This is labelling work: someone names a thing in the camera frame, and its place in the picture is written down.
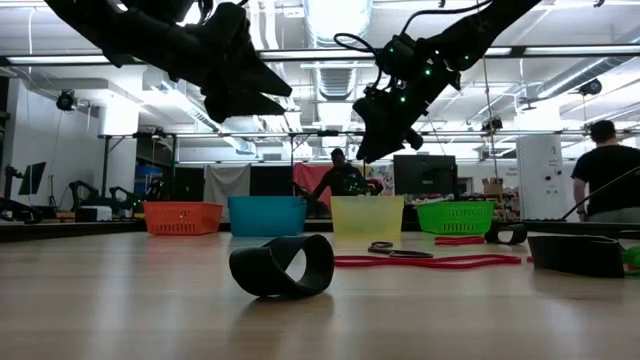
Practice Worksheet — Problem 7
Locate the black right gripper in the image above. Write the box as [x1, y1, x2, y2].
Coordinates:
[351, 33, 464, 164]

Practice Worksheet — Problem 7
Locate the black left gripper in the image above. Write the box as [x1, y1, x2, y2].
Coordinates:
[169, 2, 294, 124]

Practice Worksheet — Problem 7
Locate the thin red rubber band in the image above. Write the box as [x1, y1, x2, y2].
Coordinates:
[433, 235, 487, 247]
[333, 253, 523, 271]

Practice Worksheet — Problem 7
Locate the thin dark rubber band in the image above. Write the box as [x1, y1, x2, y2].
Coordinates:
[367, 240, 435, 260]

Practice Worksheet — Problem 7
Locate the twisted wide black rubber band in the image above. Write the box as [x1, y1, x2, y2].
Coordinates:
[228, 233, 336, 300]

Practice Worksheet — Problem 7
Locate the person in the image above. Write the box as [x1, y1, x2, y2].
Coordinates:
[310, 147, 385, 200]
[569, 118, 640, 225]

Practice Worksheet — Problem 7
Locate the black monitor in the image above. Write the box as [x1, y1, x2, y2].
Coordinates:
[392, 154, 459, 198]
[17, 160, 48, 197]

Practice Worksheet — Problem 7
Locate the red hanging cloth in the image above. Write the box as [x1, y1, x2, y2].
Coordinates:
[292, 162, 335, 207]

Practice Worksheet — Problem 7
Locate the yellow translucent plastic bin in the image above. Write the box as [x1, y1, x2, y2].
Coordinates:
[329, 194, 405, 239]

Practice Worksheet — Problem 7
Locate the grey hanging cloth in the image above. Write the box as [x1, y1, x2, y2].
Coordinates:
[203, 163, 252, 221]

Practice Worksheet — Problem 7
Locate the green mesh basket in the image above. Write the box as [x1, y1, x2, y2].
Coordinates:
[415, 200, 496, 236]

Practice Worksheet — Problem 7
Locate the blue plastic bin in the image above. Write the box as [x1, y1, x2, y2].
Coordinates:
[227, 195, 308, 238]

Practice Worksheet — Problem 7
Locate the cardboard box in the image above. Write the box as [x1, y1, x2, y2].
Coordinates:
[481, 177, 506, 197]

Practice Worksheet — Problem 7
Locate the orange mesh basket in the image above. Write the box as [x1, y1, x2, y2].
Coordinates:
[143, 200, 225, 237]

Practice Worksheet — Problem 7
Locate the white pillar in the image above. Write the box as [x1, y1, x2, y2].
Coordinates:
[515, 133, 564, 222]

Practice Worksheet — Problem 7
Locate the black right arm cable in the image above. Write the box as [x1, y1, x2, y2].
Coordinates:
[333, 0, 496, 91]

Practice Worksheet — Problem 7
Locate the black aluminium table frame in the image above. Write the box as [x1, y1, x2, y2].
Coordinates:
[0, 218, 640, 245]

